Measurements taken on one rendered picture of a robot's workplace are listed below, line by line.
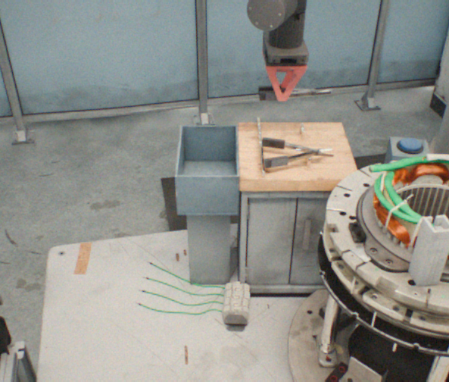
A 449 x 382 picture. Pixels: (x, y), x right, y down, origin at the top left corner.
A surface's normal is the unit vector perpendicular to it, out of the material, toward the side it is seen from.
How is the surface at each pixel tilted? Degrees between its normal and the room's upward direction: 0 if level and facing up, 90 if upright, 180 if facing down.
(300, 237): 90
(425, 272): 90
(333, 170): 0
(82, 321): 0
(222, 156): 90
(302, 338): 0
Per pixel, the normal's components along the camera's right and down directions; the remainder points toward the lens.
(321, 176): 0.00, -0.80
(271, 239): 0.00, 0.60
